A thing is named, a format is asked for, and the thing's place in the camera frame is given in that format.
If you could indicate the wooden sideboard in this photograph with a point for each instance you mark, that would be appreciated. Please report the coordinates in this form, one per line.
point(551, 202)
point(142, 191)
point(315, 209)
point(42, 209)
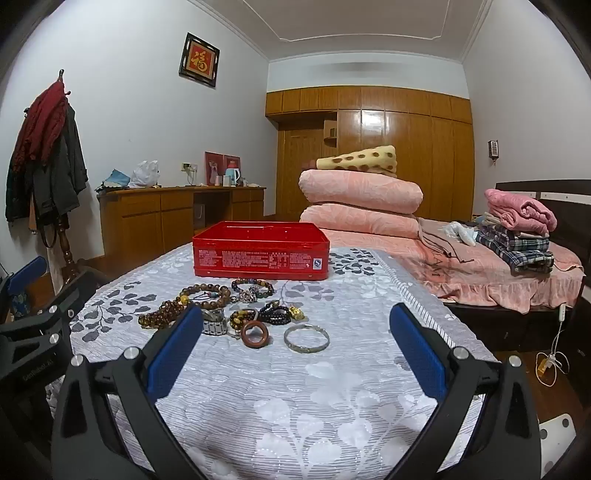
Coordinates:
point(138, 221)

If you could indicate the framed red calligraphy picture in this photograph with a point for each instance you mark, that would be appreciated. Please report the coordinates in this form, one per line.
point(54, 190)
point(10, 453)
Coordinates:
point(199, 60)

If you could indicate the wall socket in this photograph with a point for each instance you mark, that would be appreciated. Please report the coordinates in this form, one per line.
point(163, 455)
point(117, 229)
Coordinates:
point(187, 166)

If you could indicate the silver bangle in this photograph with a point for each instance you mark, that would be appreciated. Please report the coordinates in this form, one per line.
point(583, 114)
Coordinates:
point(295, 345)

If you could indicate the grey floral table cover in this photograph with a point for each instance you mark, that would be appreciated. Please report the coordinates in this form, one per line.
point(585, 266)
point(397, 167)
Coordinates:
point(286, 406)

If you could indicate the paper bag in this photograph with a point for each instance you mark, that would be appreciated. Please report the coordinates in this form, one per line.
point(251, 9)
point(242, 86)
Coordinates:
point(199, 217)

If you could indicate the beige scarf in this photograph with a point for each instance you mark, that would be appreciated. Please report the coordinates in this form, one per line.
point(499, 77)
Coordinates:
point(438, 240)

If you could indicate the wooden coat rack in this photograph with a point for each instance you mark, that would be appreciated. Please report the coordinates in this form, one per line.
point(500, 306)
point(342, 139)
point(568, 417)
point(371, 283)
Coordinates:
point(64, 249)

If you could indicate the red plastic basket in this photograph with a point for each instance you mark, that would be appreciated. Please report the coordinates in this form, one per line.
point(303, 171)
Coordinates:
point(261, 256)

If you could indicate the light blue cloth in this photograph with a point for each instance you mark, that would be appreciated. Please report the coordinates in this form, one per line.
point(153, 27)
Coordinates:
point(461, 233)

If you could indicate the dark green coat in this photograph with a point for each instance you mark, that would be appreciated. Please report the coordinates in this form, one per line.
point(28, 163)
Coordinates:
point(60, 175)

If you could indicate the wall intercom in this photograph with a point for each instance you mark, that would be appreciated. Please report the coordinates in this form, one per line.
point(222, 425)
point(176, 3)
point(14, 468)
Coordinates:
point(493, 148)

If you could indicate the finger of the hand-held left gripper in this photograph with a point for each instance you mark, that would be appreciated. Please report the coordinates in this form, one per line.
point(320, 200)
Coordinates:
point(78, 293)
point(27, 275)

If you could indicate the pink folded blanket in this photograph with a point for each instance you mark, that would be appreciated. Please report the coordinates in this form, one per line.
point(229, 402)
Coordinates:
point(521, 207)

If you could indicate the red photo frames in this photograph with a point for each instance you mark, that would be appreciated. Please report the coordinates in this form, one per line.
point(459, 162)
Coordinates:
point(214, 161)

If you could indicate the yellow spotted blanket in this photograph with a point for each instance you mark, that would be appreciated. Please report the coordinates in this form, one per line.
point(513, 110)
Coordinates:
point(364, 161)

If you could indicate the pink folded quilt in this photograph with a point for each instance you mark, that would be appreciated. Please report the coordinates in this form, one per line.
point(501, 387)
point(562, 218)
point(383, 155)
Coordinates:
point(355, 221)
point(360, 191)

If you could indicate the silver metal watch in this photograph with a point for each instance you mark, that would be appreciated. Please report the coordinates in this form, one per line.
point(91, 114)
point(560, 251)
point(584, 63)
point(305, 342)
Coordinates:
point(213, 325)

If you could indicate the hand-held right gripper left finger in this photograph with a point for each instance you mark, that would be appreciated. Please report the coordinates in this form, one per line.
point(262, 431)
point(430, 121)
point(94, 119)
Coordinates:
point(175, 357)

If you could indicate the red scarf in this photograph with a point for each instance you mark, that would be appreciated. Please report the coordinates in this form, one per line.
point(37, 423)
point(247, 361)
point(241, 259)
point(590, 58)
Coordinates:
point(41, 124)

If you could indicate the plaid folded clothes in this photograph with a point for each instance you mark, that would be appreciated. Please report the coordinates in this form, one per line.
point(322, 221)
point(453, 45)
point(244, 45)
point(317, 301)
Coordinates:
point(517, 251)

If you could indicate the blue patterned bag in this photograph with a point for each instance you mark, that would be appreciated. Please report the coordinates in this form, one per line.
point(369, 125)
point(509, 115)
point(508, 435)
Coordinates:
point(19, 307)

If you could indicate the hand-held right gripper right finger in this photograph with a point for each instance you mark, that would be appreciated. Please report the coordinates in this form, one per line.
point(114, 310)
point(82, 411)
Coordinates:
point(418, 357)

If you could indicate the white plastic bag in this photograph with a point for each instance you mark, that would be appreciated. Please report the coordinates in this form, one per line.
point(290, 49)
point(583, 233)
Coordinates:
point(145, 175)

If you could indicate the wooden wardrobe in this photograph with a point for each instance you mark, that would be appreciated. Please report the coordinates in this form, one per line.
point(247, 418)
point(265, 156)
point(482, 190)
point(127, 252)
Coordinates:
point(392, 152)

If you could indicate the pile of folded clothes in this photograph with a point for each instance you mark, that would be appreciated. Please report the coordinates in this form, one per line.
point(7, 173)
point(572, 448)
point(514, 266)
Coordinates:
point(471, 281)

